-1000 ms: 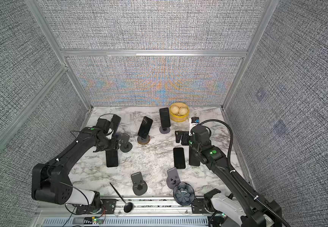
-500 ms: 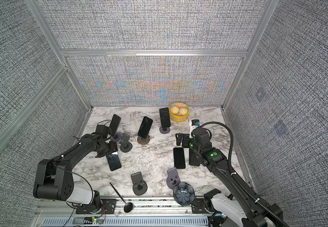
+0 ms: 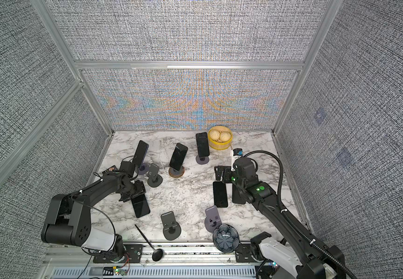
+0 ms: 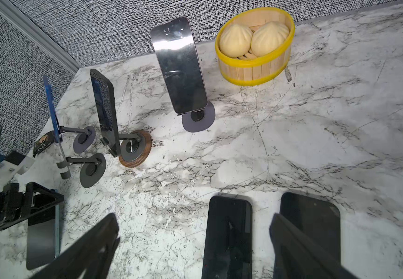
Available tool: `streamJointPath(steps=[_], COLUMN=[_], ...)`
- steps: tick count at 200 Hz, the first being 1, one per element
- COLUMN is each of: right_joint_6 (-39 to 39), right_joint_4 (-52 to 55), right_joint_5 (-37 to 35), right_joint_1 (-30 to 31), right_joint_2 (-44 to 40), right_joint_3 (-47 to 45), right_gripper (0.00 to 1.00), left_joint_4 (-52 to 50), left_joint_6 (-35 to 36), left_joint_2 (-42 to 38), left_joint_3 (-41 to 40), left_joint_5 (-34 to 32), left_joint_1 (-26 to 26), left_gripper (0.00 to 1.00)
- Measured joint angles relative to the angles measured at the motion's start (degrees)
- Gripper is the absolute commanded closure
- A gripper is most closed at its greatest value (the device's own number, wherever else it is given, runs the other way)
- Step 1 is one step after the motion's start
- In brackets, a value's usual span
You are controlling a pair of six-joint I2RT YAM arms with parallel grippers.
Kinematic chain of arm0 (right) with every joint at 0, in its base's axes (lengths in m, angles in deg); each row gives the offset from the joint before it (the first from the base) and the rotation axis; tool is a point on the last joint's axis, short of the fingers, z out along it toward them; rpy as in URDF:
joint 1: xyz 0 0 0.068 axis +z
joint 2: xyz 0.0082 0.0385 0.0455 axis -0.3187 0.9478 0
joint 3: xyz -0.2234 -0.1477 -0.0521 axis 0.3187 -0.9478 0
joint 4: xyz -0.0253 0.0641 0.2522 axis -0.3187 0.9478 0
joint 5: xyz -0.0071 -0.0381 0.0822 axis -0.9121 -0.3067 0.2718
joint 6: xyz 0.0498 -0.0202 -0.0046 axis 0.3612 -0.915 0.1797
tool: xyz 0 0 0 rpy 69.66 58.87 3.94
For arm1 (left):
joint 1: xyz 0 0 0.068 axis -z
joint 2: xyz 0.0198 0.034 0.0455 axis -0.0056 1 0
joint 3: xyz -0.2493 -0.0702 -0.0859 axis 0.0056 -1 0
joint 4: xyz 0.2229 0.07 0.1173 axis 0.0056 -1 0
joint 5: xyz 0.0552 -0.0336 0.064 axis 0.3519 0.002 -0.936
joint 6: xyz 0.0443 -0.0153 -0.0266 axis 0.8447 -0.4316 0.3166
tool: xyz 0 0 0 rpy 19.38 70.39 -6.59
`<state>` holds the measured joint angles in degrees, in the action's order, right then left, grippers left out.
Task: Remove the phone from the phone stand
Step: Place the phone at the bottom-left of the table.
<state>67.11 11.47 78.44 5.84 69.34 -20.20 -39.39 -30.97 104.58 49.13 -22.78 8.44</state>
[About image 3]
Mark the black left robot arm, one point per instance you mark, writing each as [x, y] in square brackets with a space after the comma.
[68, 220]

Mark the yellow steamer basket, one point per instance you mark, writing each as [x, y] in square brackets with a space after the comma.
[217, 144]

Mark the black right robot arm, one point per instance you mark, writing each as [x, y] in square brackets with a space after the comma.
[305, 256]

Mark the cracked black phone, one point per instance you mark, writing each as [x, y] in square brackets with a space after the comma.
[178, 156]

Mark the dark grey front stand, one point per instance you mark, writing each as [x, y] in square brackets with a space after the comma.
[171, 228]

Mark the purple-edged black phone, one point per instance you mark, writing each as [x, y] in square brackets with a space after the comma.
[203, 147]

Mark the right bun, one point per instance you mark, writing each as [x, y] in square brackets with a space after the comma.
[225, 136]

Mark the wooden base phone stand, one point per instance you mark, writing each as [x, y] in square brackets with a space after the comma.
[174, 173]

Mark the left bun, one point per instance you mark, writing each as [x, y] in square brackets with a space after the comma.
[215, 135]

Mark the bun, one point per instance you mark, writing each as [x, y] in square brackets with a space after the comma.
[225, 136]
[215, 135]

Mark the black ladle spoon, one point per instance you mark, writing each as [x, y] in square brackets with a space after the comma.
[158, 253]

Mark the aluminium front rail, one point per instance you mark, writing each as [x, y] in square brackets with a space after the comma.
[182, 260]

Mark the blue-edged phone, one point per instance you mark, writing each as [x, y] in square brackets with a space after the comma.
[140, 153]

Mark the teal-edged black phone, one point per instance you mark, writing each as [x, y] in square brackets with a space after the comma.
[140, 206]

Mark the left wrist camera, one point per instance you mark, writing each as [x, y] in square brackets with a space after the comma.
[110, 169]

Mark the purple front phone stand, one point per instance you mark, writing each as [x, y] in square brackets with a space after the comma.
[212, 220]

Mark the purple-grey back stand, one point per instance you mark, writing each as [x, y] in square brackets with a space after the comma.
[202, 160]

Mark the dark grey round stand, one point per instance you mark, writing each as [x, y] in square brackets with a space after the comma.
[154, 178]

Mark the dark flower-shaped bowl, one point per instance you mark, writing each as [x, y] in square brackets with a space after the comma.
[226, 238]

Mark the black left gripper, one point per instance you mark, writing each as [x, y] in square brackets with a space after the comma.
[141, 189]

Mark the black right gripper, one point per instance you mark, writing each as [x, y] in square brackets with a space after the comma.
[228, 171]

